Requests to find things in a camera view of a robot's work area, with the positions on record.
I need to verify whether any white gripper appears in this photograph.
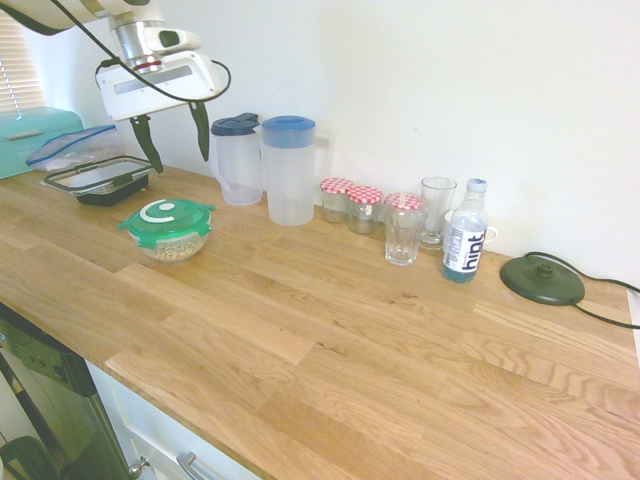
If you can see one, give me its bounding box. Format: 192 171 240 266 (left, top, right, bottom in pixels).
95 49 222 175

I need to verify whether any green round container lid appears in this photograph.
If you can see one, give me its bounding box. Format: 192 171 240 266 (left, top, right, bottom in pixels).
117 198 217 249

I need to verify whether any clear pitcher dark blue lid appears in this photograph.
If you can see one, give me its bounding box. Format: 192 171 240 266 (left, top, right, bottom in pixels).
209 112 264 208

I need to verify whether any rectangular container dark clip lid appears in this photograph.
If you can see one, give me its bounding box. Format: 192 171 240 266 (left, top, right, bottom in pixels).
42 154 154 208

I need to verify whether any clear plastic food bowl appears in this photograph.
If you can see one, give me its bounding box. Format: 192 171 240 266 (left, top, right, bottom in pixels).
136 228 212 264

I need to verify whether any clear pitcher light blue lid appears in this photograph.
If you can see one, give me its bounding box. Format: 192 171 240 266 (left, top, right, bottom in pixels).
260 115 335 228

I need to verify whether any glass jar red checkered lid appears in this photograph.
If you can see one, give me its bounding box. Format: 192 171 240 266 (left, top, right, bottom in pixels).
346 184 385 235
382 192 429 236
319 177 355 225

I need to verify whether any clear zip bag blue seal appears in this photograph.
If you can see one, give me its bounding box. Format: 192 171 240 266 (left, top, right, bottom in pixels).
25 123 126 174

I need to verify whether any cereal rings heap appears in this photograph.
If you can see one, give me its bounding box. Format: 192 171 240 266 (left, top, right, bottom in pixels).
148 239 202 263

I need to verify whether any teal bread box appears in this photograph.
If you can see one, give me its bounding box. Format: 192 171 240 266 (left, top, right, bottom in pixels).
0 108 89 182

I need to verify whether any window blind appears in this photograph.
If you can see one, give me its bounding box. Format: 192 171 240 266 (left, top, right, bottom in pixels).
0 9 46 117

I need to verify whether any faceted clear glass tumbler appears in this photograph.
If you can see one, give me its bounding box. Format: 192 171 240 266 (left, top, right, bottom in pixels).
383 202 430 267

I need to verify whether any tall clear drinking glass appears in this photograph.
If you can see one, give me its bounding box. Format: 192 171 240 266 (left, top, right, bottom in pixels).
420 176 459 252

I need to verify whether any dark steel appliance front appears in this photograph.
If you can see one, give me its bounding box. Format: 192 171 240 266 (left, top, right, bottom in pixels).
0 302 133 480

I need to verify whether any white mug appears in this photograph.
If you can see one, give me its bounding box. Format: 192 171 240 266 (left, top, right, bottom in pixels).
443 209 500 247

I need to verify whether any hint water bottle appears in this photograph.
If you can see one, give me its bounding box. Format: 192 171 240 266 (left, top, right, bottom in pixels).
441 178 490 286

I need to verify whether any dark round kettle base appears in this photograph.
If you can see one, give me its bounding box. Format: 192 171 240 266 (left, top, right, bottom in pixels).
499 251 587 307

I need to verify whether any white drawer with metal handle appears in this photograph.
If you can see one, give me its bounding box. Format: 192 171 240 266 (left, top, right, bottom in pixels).
87 359 262 480

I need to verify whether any metal drawer handle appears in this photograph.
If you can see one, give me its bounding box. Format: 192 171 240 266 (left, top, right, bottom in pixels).
175 451 224 480

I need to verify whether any dark green curved frame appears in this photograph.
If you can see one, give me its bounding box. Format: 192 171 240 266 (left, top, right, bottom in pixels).
0 434 62 480

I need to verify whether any black kettle base cable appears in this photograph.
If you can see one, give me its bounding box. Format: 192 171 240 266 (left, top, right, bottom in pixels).
522 249 640 331

